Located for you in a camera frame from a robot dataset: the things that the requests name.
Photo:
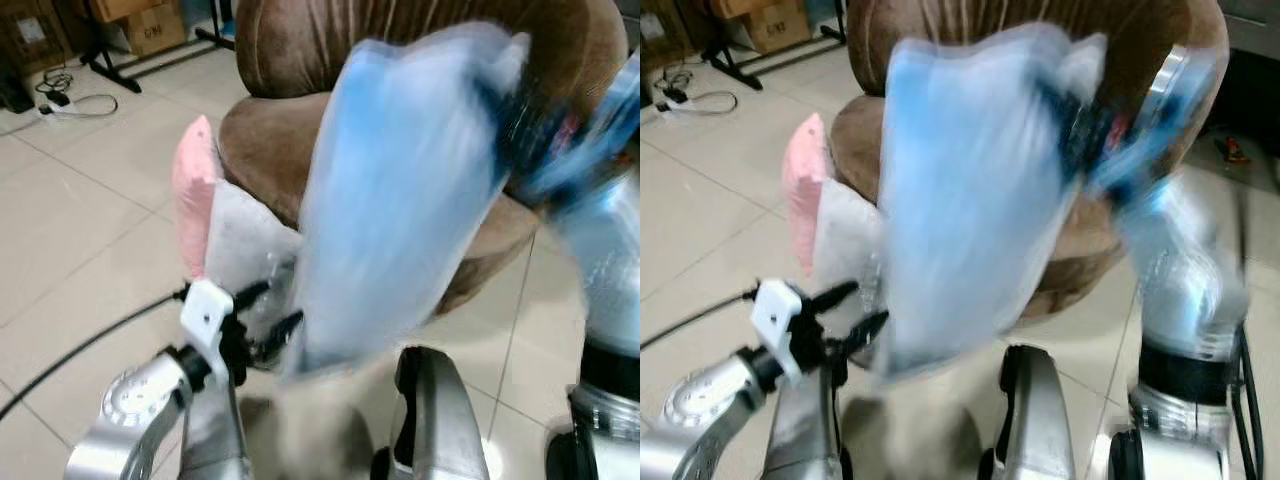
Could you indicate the brown cardboard box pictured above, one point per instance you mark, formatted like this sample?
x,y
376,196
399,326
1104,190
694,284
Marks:
x,y
775,25
150,28

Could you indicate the dark storage crate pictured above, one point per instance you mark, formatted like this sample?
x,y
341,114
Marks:
x,y
30,35

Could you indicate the dark cabinet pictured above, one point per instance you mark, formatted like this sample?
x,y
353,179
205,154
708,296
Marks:
x,y
1255,60

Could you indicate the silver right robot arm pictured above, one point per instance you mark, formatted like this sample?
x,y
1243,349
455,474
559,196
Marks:
x,y
610,260
1185,270

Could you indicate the silver robot leg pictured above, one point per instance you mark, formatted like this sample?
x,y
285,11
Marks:
x,y
440,420
1035,420

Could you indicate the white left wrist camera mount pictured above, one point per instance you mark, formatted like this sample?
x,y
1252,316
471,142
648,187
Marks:
x,y
775,315
205,315

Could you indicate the small red tool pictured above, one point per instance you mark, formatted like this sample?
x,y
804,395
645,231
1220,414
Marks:
x,y
1231,150

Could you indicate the light grey pillow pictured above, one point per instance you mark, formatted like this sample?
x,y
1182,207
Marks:
x,y
245,240
845,235

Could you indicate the brown round velvet sofa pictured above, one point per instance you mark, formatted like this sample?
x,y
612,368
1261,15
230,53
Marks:
x,y
1150,30
300,150

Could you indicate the black metal rack stand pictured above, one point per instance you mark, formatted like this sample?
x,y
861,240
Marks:
x,y
110,68
730,65

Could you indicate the pink pillow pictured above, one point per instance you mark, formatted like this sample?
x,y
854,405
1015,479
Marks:
x,y
192,190
803,185

